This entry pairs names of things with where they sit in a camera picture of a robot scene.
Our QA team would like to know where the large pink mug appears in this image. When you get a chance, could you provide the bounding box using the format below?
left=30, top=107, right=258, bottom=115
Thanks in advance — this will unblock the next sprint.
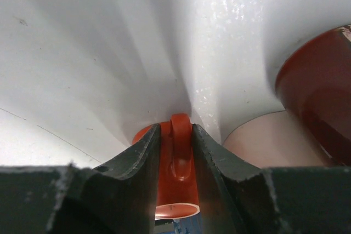
left=223, top=111, right=336, bottom=168

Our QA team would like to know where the dark brown mug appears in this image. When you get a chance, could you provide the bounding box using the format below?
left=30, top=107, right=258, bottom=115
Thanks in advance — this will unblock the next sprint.
left=275, top=25, right=350, bottom=166

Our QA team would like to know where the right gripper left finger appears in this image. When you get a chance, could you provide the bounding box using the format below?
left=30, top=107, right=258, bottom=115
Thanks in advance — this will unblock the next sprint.
left=1, top=125, right=161, bottom=233

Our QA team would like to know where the blue mug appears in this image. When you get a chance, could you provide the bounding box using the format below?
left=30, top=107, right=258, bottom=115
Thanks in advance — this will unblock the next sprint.
left=154, top=213, right=203, bottom=234

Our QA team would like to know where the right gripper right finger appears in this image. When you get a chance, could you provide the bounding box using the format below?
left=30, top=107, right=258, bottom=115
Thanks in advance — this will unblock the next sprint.
left=191, top=124, right=350, bottom=233

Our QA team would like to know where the orange mug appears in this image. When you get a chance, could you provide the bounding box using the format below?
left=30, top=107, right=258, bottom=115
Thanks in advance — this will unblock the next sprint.
left=131, top=113, right=201, bottom=220

